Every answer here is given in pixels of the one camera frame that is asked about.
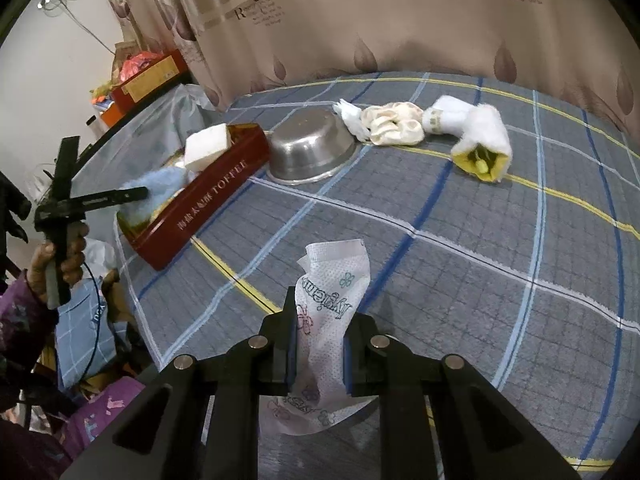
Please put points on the beige leaf-print curtain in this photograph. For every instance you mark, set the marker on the beige leaf-print curtain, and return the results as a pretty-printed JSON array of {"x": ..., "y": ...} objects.
[{"x": 579, "y": 51}]

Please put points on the white knotted cloth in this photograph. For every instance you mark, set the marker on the white knotted cloth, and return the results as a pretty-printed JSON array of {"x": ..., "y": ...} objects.
[{"x": 350, "y": 115}]

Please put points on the light blue towel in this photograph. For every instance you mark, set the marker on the light blue towel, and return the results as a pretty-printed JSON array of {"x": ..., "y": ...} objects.
[{"x": 162, "y": 184}]

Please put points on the white fluffy sock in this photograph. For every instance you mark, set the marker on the white fluffy sock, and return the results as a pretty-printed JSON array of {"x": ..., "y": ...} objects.
[{"x": 483, "y": 148}]

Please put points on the white foam block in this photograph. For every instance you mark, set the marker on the white foam block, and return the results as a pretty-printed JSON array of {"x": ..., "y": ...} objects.
[{"x": 204, "y": 147}]

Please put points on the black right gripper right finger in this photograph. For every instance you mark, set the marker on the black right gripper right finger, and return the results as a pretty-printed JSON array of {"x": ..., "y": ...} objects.
[{"x": 442, "y": 418}]

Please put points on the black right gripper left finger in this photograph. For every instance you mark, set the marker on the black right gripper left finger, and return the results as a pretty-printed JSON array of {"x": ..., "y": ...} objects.
[{"x": 199, "y": 419}]

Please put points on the white printed tissue pack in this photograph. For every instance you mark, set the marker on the white printed tissue pack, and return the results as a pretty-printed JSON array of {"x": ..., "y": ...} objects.
[{"x": 327, "y": 295}]

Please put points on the cream patterned sock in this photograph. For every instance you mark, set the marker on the cream patterned sock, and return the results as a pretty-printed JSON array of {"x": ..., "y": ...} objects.
[{"x": 397, "y": 123}]

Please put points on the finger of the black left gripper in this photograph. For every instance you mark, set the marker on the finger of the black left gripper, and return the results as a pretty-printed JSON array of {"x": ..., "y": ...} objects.
[{"x": 111, "y": 198}]

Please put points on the red plastic bag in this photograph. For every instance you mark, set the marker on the red plastic bag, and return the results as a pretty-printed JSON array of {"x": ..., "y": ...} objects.
[{"x": 136, "y": 63}]

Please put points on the grey plaid bed sheet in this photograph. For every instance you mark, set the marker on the grey plaid bed sheet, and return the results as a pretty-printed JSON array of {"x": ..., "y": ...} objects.
[{"x": 534, "y": 280}]

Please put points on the orange box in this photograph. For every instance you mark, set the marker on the orange box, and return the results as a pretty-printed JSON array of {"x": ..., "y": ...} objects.
[{"x": 112, "y": 115}]

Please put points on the red yellow cardboard box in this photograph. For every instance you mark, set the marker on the red yellow cardboard box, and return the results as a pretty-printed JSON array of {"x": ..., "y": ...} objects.
[{"x": 131, "y": 92}]

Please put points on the red toffee tin box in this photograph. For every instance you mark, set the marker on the red toffee tin box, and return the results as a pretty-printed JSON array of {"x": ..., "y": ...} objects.
[{"x": 159, "y": 240}]

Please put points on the steel bowl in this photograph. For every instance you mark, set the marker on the steel bowl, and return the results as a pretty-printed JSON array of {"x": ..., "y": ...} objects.
[{"x": 311, "y": 145}]

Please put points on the translucent plastic cover sheet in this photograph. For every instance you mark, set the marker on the translucent plastic cover sheet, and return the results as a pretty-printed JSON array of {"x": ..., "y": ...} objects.
[{"x": 148, "y": 140}]

